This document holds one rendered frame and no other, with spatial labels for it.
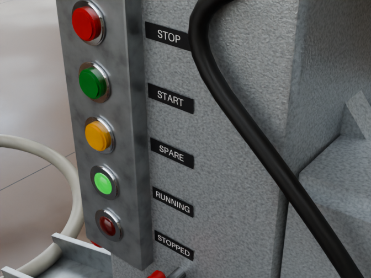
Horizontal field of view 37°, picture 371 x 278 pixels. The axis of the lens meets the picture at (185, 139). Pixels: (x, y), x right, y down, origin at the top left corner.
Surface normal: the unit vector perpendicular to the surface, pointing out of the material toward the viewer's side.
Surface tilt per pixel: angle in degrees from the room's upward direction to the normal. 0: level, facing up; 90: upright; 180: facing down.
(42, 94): 0
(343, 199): 90
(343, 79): 90
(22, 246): 0
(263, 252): 90
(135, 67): 90
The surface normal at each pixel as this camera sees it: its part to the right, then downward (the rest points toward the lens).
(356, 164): -0.06, -0.87
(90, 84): -0.62, 0.41
